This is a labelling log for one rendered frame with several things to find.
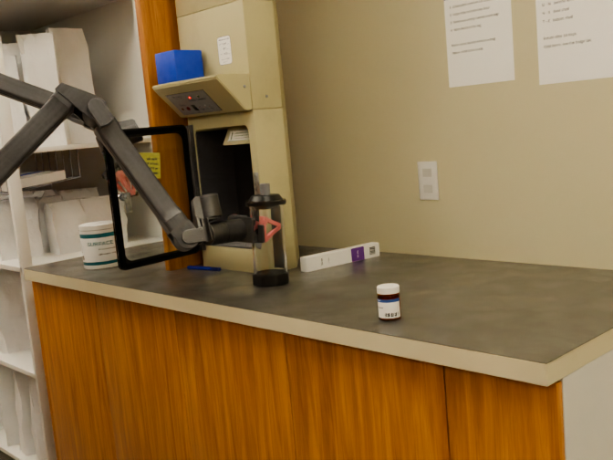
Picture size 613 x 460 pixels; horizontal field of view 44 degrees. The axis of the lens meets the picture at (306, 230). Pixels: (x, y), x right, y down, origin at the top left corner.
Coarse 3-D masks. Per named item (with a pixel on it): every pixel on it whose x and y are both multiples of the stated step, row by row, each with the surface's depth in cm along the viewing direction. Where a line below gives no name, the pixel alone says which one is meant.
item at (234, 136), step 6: (234, 126) 226; (240, 126) 225; (228, 132) 228; (234, 132) 225; (240, 132) 224; (246, 132) 224; (228, 138) 227; (234, 138) 225; (240, 138) 224; (246, 138) 223; (228, 144) 226; (234, 144) 224
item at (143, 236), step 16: (144, 144) 223; (160, 144) 228; (176, 144) 232; (144, 160) 223; (160, 160) 228; (176, 160) 232; (160, 176) 228; (176, 176) 233; (128, 192) 219; (176, 192) 233; (144, 208) 224; (128, 224) 219; (144, 224) 224; (128, 240) 220; (144, 240) 224; (160, 240) 228; (128, 256) 220; (144, 256) 224
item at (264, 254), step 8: (248, 200) 207; (280, 200) 201; (256, 208) 201; (264, 208) 200; (272, 208) 201; (280, 208) 202; (256, 216) 201; (272, 216) 201; (280, 216) 203; (256, 224) 202; (256, 232) 202; (280, 232) 203; (272, 240) 202; (280, 240) 203; (256, 248) 203; (264, 248) 202; (272, 248) 202; (280, 248) 203; (256, 256) 203; (264, 256) 202; (272, 256) 202; (280, 256) 203; (256, 264) 204; (264, 264) 202; (272, 264) 202; (280, 264) 203; (256, 272) 204; (264, 272) 203; (272, 272) 203; (280, 272) 203
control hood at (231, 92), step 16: (192, 80) 212; (208, 80) 208; (224, 80) 206; (240, 80) 210; (160, 96) 229; (224, 96) 211; (240, 96) 210; (176, 112) 233; (208, 112) 224; (224, 112) 219
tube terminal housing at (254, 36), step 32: (256, 0) 213; (192, 32) 228; (224, 32) 217; (256, 32) 213; (256, 64) 214; (256, 96) 214; (224, 128) 242; (256, 128) 215; (256, 160) 216; (288, 160) 231; (288, 192) 224; (288, 224) 224; (224, 256) 234; (288, 256) 225
